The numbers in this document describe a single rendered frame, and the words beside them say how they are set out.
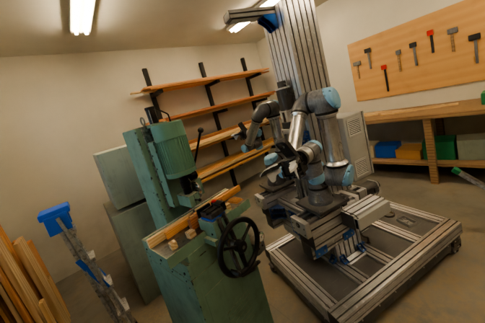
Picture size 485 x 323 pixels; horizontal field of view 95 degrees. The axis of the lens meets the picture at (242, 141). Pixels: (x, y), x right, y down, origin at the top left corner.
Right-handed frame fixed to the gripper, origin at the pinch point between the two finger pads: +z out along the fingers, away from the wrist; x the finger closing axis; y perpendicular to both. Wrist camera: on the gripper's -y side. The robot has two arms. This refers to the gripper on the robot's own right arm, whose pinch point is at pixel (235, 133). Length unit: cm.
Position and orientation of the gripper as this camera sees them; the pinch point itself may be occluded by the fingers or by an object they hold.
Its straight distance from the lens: 225.8
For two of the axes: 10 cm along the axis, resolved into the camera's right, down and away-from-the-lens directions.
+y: 3.6, 9.0, 2.3
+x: 7.1, -4.3, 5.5
